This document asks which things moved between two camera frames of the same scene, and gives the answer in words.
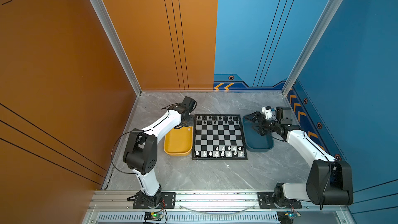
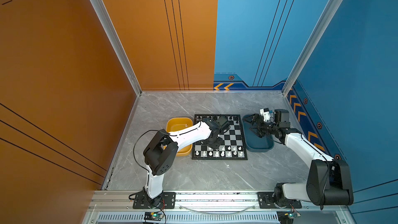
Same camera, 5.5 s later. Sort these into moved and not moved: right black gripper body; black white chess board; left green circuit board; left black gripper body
Moved: left black gripper body
Not moved: right black gripper body; left green circuit board; black white chess board
